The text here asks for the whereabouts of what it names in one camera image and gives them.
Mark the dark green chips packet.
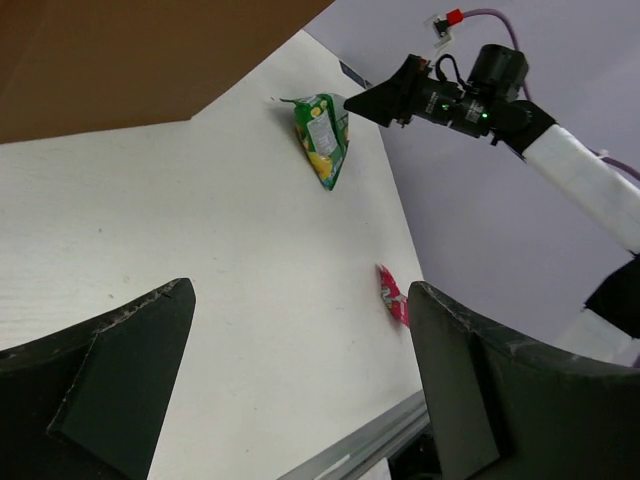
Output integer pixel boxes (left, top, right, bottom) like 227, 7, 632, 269
278, 92, 350, 191

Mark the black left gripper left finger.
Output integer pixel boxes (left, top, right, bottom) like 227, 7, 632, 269
1, 278, 196, 479

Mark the red snack packet near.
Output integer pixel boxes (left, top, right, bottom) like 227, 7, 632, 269
376, 264, 410, 328

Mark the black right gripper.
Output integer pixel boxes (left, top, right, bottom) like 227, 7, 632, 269
344, 53, 500, 138

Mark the aluminium table edge rail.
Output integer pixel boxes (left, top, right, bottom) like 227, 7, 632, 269
281, 391, 429, 479

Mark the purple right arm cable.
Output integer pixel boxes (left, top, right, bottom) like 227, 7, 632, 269
459, 7, 640, 181

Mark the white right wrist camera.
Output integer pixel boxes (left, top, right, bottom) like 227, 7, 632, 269
424, 9, 464, 51

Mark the brown paper bag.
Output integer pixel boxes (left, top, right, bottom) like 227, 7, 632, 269
1, 1, 326, 143

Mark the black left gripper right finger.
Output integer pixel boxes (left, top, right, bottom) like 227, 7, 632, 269
408, 282, 639, 479

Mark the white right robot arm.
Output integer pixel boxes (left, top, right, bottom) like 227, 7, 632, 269
344, 44, 639, 362

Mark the blue label sticker right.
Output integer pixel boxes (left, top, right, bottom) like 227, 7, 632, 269
339, 61, 372, 90

